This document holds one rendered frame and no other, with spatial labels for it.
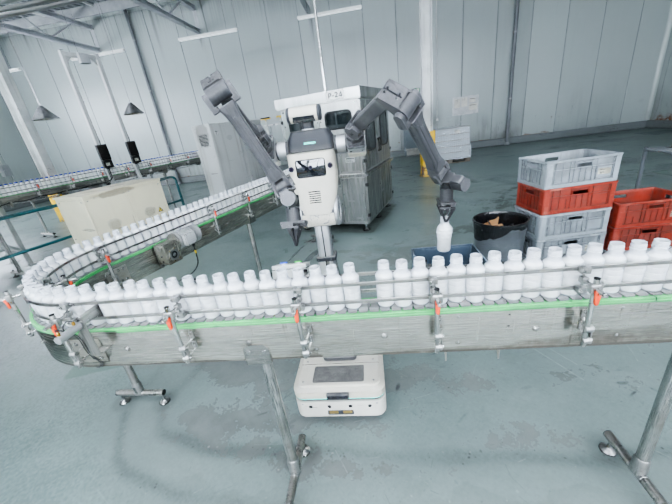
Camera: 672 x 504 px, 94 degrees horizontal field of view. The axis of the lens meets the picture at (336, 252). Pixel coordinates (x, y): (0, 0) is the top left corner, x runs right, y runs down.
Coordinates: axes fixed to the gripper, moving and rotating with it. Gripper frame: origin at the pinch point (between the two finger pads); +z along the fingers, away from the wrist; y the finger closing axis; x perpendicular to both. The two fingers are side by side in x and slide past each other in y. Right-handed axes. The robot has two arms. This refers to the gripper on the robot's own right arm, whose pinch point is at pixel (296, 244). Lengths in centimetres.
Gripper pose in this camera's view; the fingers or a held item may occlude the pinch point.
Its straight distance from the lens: 127.8
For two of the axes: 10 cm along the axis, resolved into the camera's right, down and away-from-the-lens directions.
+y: 9.9, -0.8, -1.3
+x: 1.2, -0.5, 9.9
